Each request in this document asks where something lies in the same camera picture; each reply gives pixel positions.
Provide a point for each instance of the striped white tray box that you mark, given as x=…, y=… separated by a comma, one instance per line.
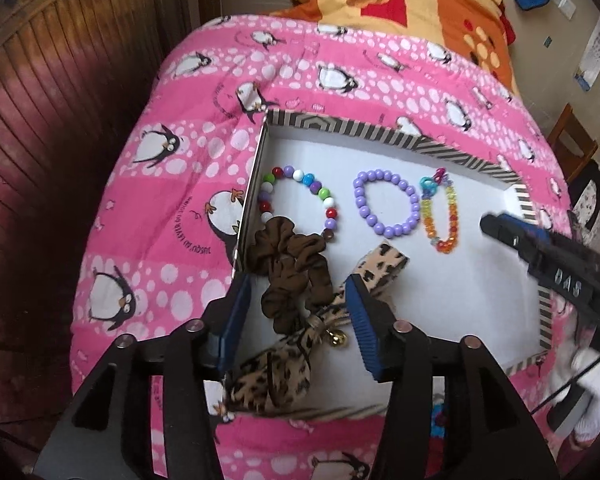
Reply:
x=481, y=288

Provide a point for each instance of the wooden chair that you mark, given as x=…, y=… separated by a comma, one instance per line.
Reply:
x=571, y=144

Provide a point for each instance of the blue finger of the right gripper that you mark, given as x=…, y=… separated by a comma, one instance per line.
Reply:
x=515, y=233

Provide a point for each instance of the brown scrunchie leopard bow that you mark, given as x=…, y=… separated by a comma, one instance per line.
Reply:
x=305, y=309

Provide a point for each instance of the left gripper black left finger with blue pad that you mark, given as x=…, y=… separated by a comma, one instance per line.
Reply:
x=105, y=431

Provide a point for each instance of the wooden headboard panel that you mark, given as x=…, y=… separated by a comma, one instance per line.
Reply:
x=74, y=76

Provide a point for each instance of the orange floral pillow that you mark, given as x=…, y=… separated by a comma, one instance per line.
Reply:
x=479, y=30

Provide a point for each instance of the white patterned garment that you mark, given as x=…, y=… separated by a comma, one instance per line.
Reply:
x=584, y=192

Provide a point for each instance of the white gloved right hand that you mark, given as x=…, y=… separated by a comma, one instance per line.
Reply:
x=574, y=354

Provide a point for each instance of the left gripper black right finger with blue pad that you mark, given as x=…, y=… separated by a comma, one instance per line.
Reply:
x=488, y=431

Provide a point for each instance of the pink penguin blanket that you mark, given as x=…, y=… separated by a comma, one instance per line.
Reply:
x=163, y=243

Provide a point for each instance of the white wall switch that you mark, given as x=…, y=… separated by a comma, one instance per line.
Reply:
x=566, y=7

